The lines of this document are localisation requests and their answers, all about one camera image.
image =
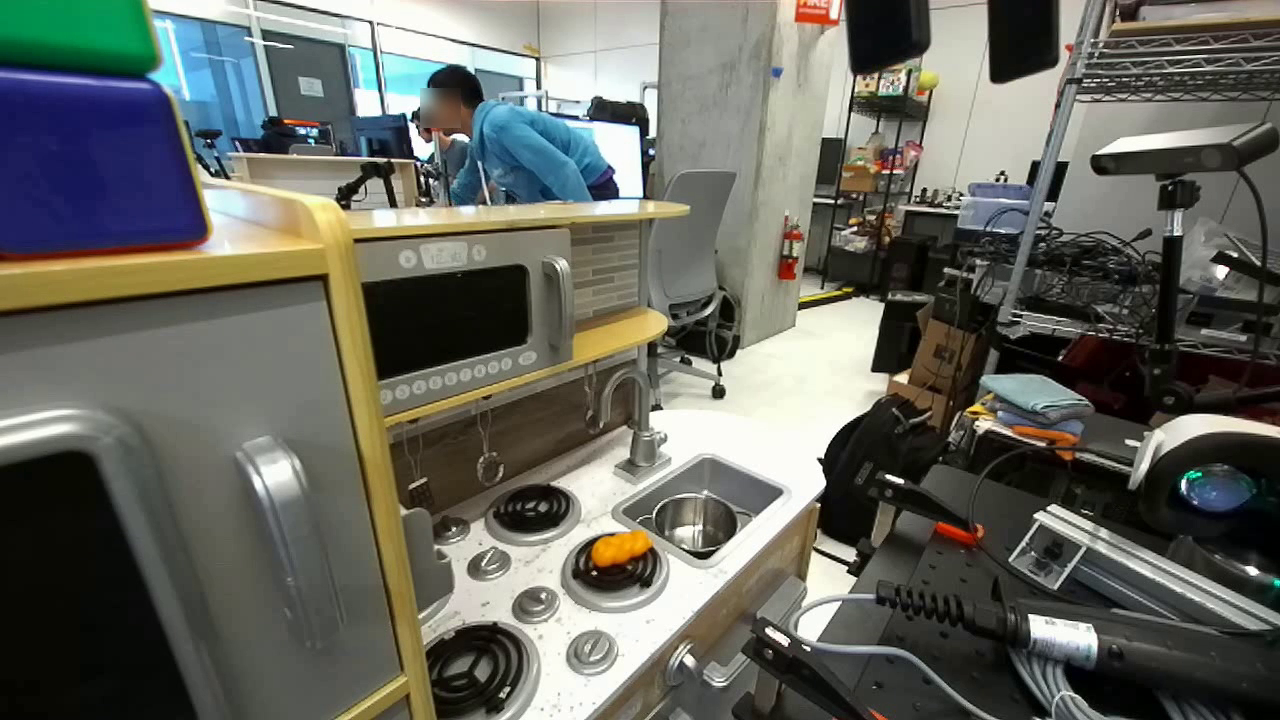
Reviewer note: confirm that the folded blue cloth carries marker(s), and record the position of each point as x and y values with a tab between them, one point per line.
1034	399

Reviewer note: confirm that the black hanging speaker box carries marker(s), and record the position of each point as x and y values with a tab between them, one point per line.
1025	35
884	28

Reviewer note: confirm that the person in blue top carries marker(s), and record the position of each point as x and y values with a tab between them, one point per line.
524	155

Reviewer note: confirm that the white computer monitor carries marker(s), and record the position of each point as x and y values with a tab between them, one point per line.
627	155

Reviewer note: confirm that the black clamp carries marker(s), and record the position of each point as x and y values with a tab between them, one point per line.
792	657

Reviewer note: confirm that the grey toy microwave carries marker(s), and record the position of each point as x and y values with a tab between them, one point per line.
453	323

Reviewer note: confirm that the aluminium extrusion bar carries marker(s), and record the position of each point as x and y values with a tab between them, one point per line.
1135	562

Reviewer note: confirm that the small steel pot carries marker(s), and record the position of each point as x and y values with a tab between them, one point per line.
692	522

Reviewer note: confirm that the grey stereo camera bar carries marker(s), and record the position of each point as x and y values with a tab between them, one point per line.
1181	151

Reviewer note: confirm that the black backpack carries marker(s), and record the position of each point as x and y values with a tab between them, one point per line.
866	461

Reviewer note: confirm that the orange toy food piece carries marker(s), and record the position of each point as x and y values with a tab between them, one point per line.
623	545

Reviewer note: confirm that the brown cardboard box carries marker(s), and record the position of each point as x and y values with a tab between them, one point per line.
947	356

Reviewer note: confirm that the grey toy oven door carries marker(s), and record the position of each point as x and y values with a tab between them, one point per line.
173	387

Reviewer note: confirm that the slanted metal pole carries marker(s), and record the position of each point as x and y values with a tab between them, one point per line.
1055	145

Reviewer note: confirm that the black tripod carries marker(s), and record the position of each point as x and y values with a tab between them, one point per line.
365	180

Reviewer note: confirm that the wooden toy kitchen unit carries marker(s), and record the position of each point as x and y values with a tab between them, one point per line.
255	243

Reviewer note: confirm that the grey stove knob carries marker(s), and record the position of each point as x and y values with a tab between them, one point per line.
448	528
589	650
536	605
489	562

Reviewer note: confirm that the black coil stove burner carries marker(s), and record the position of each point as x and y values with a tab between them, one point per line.
474	665
530	511
602	583

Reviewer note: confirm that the grey toy sink basin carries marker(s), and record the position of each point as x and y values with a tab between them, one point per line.
749	482

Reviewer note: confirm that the blue storage bin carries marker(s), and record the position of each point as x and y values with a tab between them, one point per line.
86	166

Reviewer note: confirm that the red fire extinguisher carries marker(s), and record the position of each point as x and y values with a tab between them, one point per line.
788	251

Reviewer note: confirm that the silver toy faucet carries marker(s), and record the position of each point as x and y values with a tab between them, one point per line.
641	440

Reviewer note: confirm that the grey office chair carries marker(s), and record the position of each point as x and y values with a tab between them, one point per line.
692	243

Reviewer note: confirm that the black camera stand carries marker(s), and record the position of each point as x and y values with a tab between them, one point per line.
1168	267

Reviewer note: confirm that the green plastic block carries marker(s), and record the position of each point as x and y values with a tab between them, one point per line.
74	35

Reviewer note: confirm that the white device with teal light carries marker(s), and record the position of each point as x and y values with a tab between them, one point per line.
1187	435

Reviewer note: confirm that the black tool with orange tip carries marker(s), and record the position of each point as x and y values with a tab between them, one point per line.
952	532

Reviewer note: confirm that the clear plastic storage bin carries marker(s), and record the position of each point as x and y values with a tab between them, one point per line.
1001	211

